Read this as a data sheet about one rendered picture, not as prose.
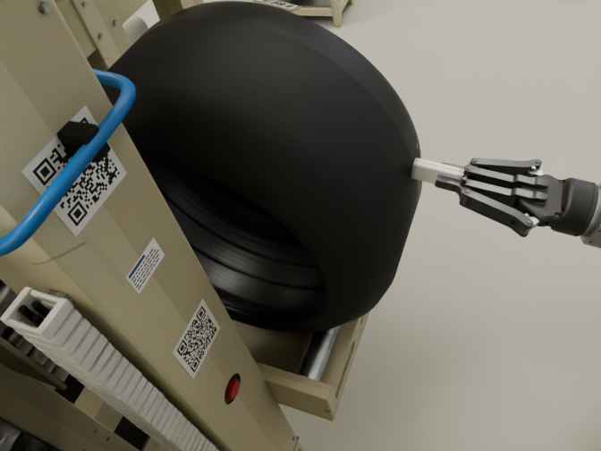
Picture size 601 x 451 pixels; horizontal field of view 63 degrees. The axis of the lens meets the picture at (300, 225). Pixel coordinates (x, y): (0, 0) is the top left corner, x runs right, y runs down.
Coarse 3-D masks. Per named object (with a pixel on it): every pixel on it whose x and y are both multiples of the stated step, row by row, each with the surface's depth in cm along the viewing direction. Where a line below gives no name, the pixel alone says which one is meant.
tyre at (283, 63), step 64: (128, 64) 64; (192, 64) 60; (256, 64) 60; (320, 64) 63; (128, 128) 60; (192, 128) 57; (256, 128) 56; (320, 128) 59; (384, 128) 66; (192, 192) 108; (256, 192) 60; (320, 192) 59; (256, 256) 107; (320, 256) 65; (384, 256) 67; (256, 320) 90; (320, 320) 81
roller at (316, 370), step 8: (336, 328) 94; (312, 336) 93; (320, 336) 92; (328, 336) 92; (312, 344) 91; (320, 344) 91; (328, 344) 91; (312, 352) 90; (320, 352) 90; (328, 352) 91; (304, 360) 90; (312, 360) 89; (320, 360) 89; (304, 368) 88; (312, 368) 88; (320, 368) 89; (304, 376) 87; (312, 376) 87; (320, 376) 89
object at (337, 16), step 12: (288, 0) 350; (300, 0) 346; (312, 0) 343; (324, 0) 341; (336, 0) 326; (348, 0) 355; (300, 12) 342; (312, 12) 339; (324, 12) 336; (336, 12) 332; (336, 24) 340
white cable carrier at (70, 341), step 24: (24, 288) 43; (24, 312) 42; (48, 312) 43; (72, 312) 43; (24, 336) 44; (48, 336) 41; (72, 336) 43; (96, 336) 46; (72, 360) 44; (96, 360) 47; (120, 360) 50; (96, 384) 49; (120, 384) 50; (144, 384) 54; (120, 408) 56; (144, 408) 55; (168, 408) 60; (168, 432) 61; (192, 432) 67
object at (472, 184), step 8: (464, 176) 68; (464, 184) 68; (472, 184) 68; (480, 184) 68; (488, 184) 68; (480, 192) 68; (488, 192) 67; (496, 192) 67; (504, 192) 67; (512, 192) 66; (520, 192) 66; (528, 192) 66; (536, 192) 66; (496, 200) 68; (504, 200) 67; (512, 200) 67; (536, 200) 65; (544, 200) 65
